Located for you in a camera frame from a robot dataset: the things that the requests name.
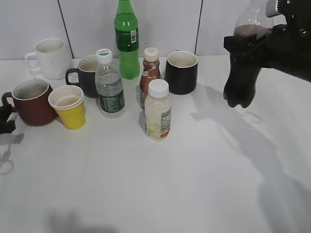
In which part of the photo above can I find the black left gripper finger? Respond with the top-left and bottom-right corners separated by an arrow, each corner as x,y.
0,104 -> 16,134

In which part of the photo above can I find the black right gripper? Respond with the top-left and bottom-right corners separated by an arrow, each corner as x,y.
224,0 -> 311,73

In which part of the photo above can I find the green soda bottle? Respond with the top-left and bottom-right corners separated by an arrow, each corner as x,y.
114,0 -> 140,80

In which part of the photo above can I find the dark red ceramic mug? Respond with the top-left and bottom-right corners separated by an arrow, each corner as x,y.
1,78 -> 57,126

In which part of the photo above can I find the black ceramic mug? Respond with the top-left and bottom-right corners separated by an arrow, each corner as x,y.
164,50 -> 198,95

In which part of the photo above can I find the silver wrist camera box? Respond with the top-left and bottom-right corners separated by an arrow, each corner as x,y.
265,0 -> 282,18

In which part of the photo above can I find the clear water bottle green label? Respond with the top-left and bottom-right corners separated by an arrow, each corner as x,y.
95,49 -> 125,119

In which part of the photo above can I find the milky drink bottle white cap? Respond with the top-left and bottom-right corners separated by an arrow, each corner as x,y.
144,79 -> 172,141

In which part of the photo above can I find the yellow paper cup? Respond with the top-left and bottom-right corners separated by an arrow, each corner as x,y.
48,85 -> 86,130

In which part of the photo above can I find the dark grey ceramic mug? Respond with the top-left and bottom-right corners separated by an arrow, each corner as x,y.
65,55 -> 98,99

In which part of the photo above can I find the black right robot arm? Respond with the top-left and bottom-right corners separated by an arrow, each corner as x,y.
224,0 -> 311,82

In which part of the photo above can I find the white ceramic mug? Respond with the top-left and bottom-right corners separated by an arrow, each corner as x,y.
24,38 -> 72,80

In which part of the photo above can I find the brown drink bottle beige cap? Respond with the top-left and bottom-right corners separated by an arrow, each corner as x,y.
139,47 -> 162,109

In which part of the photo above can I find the cola bottle red label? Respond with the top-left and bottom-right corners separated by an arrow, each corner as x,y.
224,0 -> 274,108

